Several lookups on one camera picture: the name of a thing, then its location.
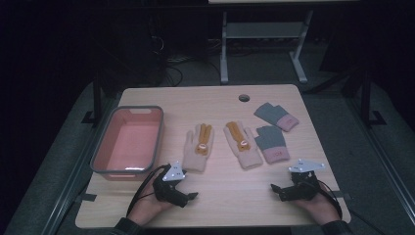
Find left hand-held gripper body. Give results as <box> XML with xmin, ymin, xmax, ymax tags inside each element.
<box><xmin>152</xmin><ymin>161</ymin><xmax>189</xmax><ymax>208</ymax></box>

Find person's left hand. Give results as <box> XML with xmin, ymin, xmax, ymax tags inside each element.
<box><xmin>126</xmin><ymin>180</ymin><xmax>175</xmax><ymax>227</ymax></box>

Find person's right hand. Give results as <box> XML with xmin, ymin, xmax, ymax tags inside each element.
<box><xmin>289</xmin><ymin>185</ymin><xmax>342</xmax><ymax>226</ymax></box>

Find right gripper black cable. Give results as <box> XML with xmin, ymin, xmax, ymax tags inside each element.
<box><xmin>315</xmin><ymin>180</ymin><xmax>344</xmax><ymax>220</ymax></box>

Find white metal stand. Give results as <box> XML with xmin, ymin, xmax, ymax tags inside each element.
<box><xmin>219</xmin><ymin>9</ymin><xmax>314</xmax><ymax>85</ymax></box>

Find black floor cables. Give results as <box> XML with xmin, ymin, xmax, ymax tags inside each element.
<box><xmin>162</xmin><ymin>55</ymin><xmax>197</xmax><ymax>87</ymax></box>

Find beige glove with orange print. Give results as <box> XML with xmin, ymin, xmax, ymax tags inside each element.
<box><xmin>223</xmin><ymin>120</ymin><xmax>264</xmax><ymax>170</ymax></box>
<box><xmin>181</xmin><ymin>122</ymin><xmax>215</xmax><ymax>173</ymax></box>

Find black metal stand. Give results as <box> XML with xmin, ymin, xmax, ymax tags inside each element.
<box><xmin>360</xmin><ymin>70</ymin><xmax>388</xmax><ymax>127</ymax></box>
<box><xmin>80</xmin><ymin>72</ymin><xmax>103</xmax><ymax>125</ymax></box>

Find pink basin with grey rim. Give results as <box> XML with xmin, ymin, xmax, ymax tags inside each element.
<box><xmin>89</xmin><ymin>105</ymin><xmax>164</xmax><ymax>182</ymax></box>

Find grey glove with pink cuff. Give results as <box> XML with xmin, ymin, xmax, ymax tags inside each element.
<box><xmin>253</xmin><ymin>102</ymin><xmax>300</xmax><ymax>133</ymax></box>
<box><xmin>254</xmin><ymin>124</ymin><xmax>291</xmax><ymax>165</ymax></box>

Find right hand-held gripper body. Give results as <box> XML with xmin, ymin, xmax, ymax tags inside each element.
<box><xmin>280</xmin><ymin>159</ymin><xmax>327</xmax><ymax>202</ymax></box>

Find grey tape strip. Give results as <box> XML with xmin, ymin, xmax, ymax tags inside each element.
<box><xmin>332</xmin><ymin>191</ymin><xmax>352</xmax><ymax>201</ymax></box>
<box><xmin>75</xmin><ymin>193</ymin><xmax>98</xmax><ymax>203</ymax></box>

